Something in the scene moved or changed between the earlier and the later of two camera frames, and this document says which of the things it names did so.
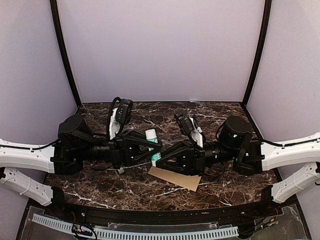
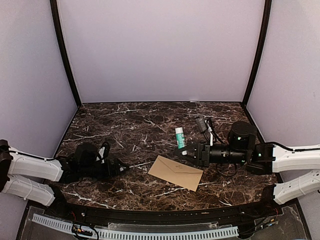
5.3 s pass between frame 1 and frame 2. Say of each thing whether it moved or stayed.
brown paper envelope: stayed
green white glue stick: moved
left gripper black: moved
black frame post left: stayed
